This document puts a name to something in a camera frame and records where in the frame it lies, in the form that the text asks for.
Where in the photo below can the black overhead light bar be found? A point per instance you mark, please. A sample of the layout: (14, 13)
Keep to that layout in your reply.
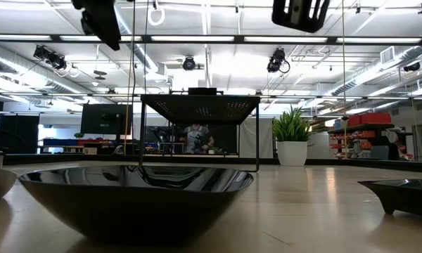
(55, 38)

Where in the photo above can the black monitor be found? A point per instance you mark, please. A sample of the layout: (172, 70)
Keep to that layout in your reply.
(105, 119)

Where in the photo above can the black room divider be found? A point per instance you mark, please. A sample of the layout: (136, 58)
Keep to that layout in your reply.
(17, 133)

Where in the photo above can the storage shelf unit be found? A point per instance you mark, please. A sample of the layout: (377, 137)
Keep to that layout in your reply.
(365, 144)

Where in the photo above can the white fabric screen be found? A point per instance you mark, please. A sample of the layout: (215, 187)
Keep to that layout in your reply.
(256, 137)

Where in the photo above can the black ceiling camera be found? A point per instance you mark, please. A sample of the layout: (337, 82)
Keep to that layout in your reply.
(411, 66)

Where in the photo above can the black aluminium table frame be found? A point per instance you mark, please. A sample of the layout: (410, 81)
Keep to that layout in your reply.
(232, 160)

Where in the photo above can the green plant in white pot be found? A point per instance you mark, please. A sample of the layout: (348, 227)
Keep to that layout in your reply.
(291, 140)

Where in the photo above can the black square mini plate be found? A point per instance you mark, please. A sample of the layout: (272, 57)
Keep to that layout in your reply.
(202, 91)
(401, 200)

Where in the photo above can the black ceiling spotlight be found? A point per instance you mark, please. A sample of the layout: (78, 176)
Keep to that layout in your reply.
(188, 63)
(51, 58)
(277, 60)

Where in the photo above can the red storage bins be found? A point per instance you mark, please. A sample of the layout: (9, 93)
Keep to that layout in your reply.
(369, 118)

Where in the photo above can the person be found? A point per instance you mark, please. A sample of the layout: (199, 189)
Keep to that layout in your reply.
(197, 138)

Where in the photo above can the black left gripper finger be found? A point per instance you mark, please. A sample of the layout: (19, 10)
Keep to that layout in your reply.
(103, 24)

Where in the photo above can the black perforated metal riser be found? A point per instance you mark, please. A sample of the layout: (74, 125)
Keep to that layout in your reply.
(200, 109)

